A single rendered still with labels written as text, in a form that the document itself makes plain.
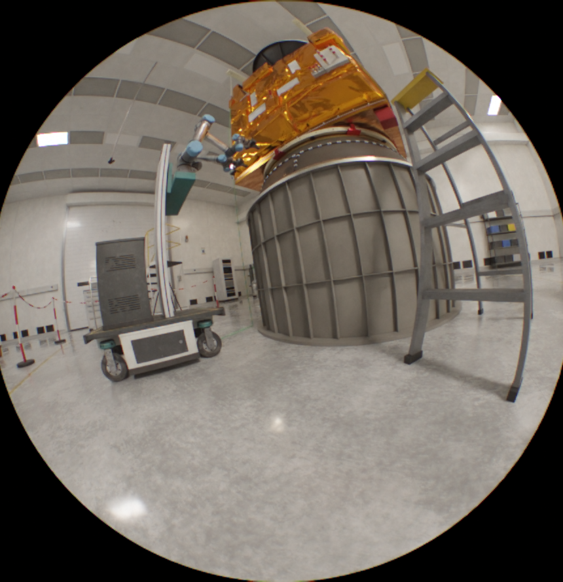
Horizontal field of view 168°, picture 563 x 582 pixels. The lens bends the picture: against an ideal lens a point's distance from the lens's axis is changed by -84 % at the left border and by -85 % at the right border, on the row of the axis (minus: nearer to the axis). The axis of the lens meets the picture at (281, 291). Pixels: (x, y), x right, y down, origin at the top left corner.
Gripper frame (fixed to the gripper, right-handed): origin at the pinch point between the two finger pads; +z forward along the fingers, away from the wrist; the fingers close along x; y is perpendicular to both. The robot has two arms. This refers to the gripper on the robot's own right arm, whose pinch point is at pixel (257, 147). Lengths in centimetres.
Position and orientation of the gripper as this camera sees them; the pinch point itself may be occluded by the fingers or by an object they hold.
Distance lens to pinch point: 215.1
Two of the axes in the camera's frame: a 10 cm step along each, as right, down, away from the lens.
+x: -7.6, 0.9, 6.4
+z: 6.3, -1.2, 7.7
